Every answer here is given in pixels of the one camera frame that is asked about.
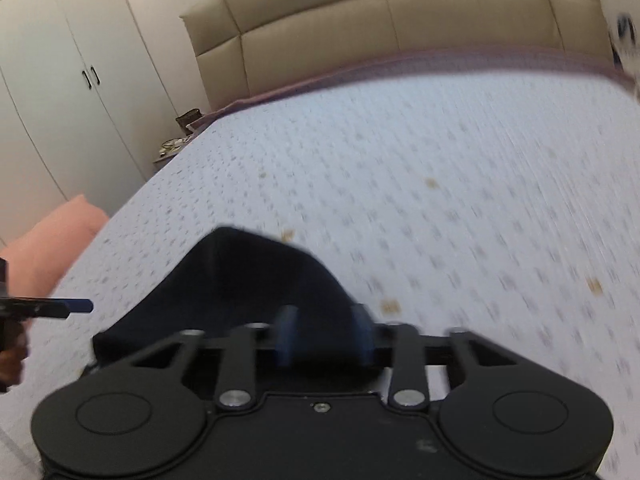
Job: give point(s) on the brown handbag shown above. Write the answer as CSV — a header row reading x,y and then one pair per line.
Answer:
x,y
187,120

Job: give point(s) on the person's left hand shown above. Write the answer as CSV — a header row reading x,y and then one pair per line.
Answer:
x,y
11,364

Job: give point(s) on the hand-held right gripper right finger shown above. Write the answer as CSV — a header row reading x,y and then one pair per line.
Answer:
x,y
362,335

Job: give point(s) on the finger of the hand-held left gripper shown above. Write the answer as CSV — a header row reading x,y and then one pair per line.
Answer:
x,y
55,307

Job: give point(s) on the white and blue printed object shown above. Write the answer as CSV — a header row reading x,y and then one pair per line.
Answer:
x,y
620,25

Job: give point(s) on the beige padded headboard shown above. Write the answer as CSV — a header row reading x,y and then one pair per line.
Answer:
x,y
380,25

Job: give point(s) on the white wardrobe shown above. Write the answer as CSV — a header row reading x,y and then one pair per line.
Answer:
x,y
60,85

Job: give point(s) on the dark bedside table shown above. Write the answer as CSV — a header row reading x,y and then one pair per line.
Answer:
x,y
167,156

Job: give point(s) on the dark navy garment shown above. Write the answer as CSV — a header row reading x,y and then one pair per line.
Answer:
x,y
250,280

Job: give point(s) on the white dotted bedspread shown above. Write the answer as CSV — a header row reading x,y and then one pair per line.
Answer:
x,y
425,200

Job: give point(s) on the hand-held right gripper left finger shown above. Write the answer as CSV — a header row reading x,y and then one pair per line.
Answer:
x,y
285,332

